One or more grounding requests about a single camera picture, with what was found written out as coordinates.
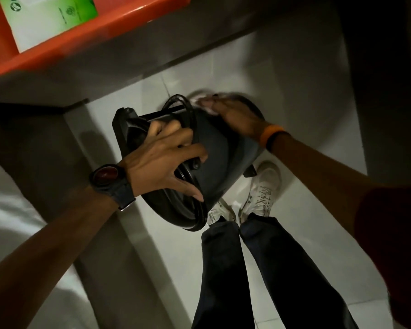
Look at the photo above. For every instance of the person's right fingers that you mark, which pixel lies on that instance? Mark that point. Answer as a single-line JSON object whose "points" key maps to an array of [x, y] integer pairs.
{"points": [[214, 102]]}

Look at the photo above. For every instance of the orange wristband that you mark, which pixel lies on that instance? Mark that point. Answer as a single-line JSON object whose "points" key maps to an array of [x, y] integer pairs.
{"points": [[270, 134]]}

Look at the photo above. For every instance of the white shoe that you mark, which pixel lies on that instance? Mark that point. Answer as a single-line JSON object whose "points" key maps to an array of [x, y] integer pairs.
{"points": [[221, 210], [262, 193]]}

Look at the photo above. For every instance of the white right shoe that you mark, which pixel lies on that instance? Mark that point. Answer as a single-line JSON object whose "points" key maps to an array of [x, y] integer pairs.
{"points": [[262, 193]]}

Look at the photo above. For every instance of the person's left hand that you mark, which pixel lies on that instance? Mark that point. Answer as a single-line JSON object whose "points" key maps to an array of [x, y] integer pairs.
{"points": [[150, 164]]}

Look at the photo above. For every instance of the dark blue trousers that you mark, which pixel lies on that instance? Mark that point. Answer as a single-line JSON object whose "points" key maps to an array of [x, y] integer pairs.
{"points": [[277, 277]]}

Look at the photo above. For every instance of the dark grey electric cooker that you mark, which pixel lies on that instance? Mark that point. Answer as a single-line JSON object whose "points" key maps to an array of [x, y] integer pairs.
{"points": [[222, 157]]}

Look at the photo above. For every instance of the dark red sleeve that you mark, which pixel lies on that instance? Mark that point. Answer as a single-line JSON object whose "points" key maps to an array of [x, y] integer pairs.
{"points": [[394, 256]]}

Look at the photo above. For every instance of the black wristwatch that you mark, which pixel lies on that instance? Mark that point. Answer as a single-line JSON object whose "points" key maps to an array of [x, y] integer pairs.
{"points": [[111, 183]]}

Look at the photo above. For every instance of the white cloth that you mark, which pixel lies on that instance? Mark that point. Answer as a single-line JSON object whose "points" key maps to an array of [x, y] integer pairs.
{"points": [[202, 99]]}

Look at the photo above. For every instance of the person's right forearm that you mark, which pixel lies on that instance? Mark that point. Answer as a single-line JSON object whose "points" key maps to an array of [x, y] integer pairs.
{"points": [[315, 178]]}

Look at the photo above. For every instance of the orange plastic tray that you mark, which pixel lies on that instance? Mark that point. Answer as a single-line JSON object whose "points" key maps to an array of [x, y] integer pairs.
{"points": [[99, 34]]}

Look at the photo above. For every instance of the person's left thumb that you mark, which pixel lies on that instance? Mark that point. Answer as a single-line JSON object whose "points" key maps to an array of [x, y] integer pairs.
{"points": [[188, 190]]}

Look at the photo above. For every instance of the white left shoe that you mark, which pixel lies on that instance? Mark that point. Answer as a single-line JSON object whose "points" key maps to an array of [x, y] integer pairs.
{"points": [[221, 210]]}

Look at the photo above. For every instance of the person's left middle finger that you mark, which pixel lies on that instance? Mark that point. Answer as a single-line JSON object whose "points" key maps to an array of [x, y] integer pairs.
{"points": [[178, 137]]}

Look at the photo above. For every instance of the person's right hand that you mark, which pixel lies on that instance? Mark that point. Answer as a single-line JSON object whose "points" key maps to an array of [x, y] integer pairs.
{"points": [[238, 116]]}

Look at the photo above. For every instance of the white and green box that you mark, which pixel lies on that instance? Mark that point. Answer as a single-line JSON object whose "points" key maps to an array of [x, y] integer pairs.
{"points": [[44, 20]]}

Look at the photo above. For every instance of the person's left forearm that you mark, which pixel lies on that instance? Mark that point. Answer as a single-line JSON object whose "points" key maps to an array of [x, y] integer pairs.
{"points": [[37, 256]]}

